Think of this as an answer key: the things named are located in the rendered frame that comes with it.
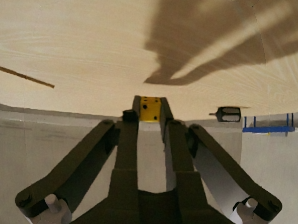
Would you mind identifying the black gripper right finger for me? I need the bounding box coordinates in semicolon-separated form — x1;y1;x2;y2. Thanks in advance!
159;97;283;224

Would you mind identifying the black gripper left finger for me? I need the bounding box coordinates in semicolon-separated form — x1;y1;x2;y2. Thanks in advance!
15;95;141;224

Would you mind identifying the yellow die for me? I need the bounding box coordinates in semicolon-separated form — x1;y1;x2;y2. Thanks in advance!
139;96;161;122

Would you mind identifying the tan flat mat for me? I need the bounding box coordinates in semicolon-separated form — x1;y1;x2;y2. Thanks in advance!
0;67;54;94

